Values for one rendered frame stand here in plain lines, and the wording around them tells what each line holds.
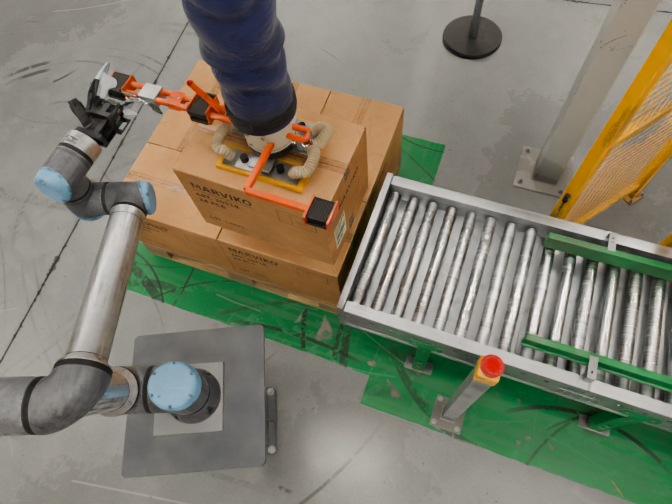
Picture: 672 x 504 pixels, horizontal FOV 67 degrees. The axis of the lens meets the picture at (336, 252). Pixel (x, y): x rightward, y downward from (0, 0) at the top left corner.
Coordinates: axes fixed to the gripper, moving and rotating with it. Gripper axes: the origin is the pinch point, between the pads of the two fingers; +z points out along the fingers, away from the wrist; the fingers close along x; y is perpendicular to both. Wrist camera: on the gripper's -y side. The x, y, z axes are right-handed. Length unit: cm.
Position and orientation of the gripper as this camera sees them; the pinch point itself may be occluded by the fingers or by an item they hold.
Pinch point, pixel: (119, 81)
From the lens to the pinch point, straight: 158.2
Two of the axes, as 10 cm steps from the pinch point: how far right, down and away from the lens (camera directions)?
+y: 9.3, 3.0, -2.2
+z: 3.6, -8.5, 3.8
